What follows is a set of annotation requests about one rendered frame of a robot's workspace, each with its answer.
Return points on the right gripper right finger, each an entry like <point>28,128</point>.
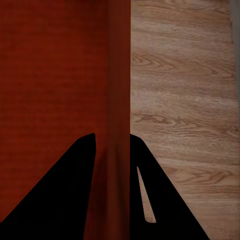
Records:
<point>174,220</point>

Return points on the storage box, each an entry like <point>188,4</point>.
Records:
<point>65,72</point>

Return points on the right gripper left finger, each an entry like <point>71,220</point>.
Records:
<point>56,208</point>

